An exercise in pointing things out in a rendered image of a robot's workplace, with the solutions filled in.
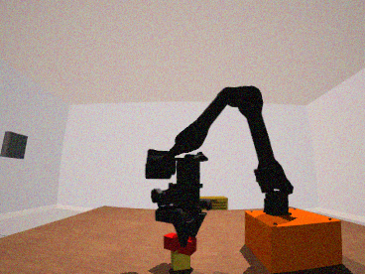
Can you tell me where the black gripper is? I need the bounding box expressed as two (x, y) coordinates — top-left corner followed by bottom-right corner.
(155, 179), (212, 247)

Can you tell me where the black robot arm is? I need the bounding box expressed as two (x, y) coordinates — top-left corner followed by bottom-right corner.
(145, 85), (294, 216)

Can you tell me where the yellow cube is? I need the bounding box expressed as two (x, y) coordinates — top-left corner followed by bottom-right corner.
(171, 251), (190, 271)

